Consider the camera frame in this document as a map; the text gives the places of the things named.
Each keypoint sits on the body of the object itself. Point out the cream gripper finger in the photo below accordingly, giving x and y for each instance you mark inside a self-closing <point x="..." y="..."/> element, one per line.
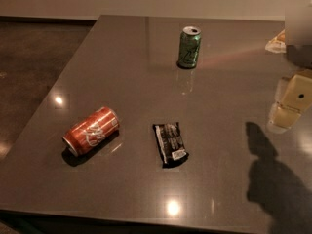
<point x="277" y="44"/>
<point x="293" y="97"/>

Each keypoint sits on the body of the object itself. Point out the red coke can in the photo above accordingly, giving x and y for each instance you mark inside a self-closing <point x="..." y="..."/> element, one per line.
<point x="89" y="133"/>

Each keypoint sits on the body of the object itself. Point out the green soda can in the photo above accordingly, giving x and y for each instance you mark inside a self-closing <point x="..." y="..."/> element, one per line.
<point x="189" y="47"/>

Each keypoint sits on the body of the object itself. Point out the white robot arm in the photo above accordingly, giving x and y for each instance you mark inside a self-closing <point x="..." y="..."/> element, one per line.
<point x="298" y="39"/>

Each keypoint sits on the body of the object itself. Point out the black snack bar wrapper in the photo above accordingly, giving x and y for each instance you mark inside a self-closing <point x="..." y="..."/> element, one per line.
<point x="170" y="144"/>

